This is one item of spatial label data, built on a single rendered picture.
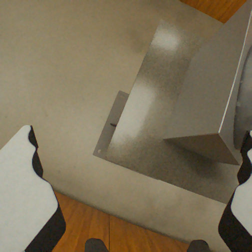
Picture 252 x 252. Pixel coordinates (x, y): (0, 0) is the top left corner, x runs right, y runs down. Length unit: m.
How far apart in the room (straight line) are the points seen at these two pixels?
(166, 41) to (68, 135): 1.03
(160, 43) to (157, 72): 0.07
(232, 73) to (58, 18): 1.51
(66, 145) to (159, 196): 0.72
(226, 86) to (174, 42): 0.24
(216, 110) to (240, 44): 0.08
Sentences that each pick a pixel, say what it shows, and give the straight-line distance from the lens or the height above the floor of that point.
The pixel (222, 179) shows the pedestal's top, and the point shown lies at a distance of 0.44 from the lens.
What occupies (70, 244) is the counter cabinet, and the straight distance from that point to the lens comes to 0.82.
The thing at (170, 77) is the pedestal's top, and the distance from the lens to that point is 0.41.
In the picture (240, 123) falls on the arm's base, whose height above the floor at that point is 1.11.
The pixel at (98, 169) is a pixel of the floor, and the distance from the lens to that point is 1.32.
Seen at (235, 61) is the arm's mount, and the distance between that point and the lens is 0.24.
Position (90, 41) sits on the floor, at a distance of 1.51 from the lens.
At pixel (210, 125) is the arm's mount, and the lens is 0.22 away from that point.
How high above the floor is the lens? 1.30
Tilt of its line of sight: 82 degrees down
